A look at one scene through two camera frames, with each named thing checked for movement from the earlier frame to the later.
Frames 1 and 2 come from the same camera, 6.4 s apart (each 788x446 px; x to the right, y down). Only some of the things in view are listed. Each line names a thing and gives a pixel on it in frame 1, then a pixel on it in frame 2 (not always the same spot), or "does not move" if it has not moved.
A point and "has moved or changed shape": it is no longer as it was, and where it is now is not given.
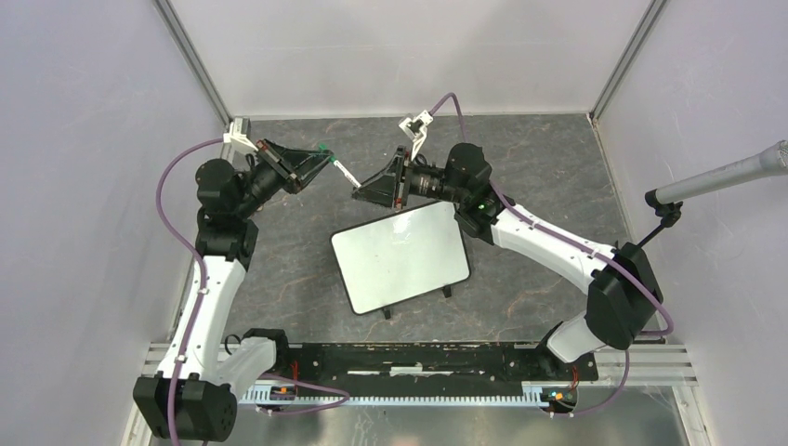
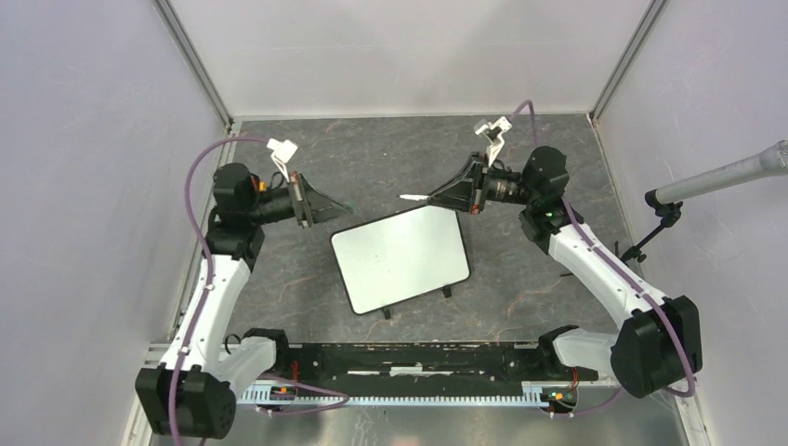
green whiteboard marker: x=333 y=159 has moved or changed shape
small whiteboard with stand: x=393 y=259 does not move
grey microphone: x=772 y=161 does not move
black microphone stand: x=670 y=212 does not move
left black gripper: x=295 y=168 → x=321 y=208
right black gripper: x=387 y=185 → x=467 y=190
